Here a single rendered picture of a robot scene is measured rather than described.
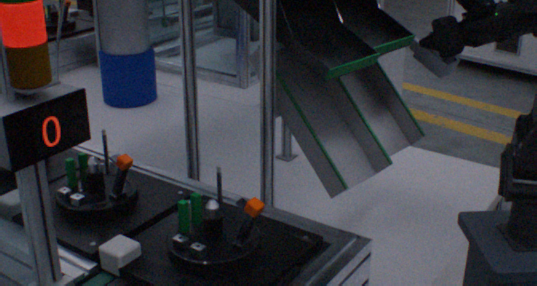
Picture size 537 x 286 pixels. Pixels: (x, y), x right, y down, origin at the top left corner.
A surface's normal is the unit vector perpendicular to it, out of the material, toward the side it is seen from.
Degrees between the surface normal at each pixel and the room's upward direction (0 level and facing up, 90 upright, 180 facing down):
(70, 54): 90
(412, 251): 0
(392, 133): 45
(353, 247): 0
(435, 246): 0
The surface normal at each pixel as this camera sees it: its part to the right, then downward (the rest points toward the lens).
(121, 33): 0.04, 0.39
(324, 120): 0.51, -0.45
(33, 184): 0.83, 0.22
